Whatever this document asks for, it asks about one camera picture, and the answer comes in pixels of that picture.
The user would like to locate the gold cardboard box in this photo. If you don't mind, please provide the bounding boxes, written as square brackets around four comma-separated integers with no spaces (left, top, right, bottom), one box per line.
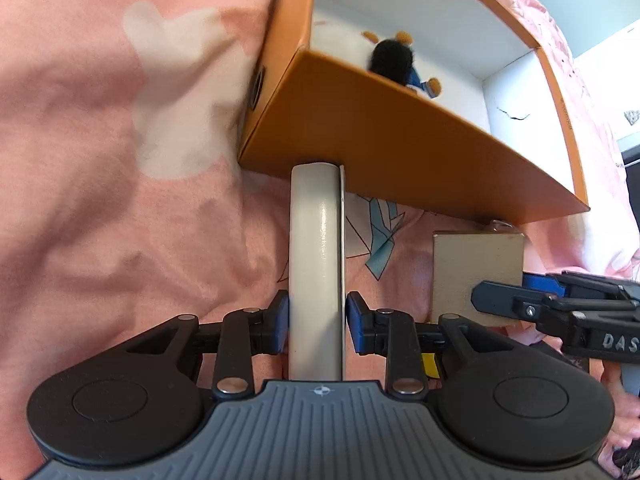
[431,230,526,326]

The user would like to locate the white plush toy pink stripes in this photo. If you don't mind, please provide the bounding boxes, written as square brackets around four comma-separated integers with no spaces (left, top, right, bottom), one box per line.
[310,20,376,73]

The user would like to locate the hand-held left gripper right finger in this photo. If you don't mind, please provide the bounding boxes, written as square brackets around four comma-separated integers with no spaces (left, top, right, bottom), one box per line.
[346,291,517,402]

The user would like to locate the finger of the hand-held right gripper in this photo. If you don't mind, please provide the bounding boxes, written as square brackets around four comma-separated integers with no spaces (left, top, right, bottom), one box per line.
[522,270,640,312]
[471,281,577,341]

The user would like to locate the orange cardboard box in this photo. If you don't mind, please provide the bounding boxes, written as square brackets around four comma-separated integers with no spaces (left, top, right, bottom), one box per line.
[237,0,591,226]

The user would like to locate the white glasses case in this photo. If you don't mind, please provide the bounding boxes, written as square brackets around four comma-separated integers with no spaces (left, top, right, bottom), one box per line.
[289,161,347,381]

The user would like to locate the pink printed blanket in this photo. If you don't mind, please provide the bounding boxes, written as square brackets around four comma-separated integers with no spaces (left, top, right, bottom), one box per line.
[0,0,640,480]

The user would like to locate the plush doll blue outfit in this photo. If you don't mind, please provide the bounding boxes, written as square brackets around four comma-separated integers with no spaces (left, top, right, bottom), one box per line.
[367,30,443,101]

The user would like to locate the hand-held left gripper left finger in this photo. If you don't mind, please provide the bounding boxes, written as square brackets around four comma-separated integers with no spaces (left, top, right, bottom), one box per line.
[122,290,291,402]

